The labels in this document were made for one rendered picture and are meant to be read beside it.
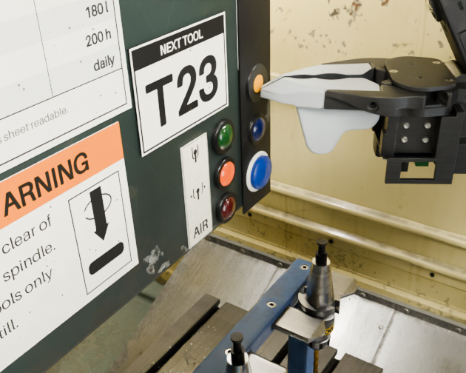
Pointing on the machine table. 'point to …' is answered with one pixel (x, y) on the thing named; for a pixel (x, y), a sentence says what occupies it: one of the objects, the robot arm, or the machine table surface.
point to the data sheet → (49, 75)
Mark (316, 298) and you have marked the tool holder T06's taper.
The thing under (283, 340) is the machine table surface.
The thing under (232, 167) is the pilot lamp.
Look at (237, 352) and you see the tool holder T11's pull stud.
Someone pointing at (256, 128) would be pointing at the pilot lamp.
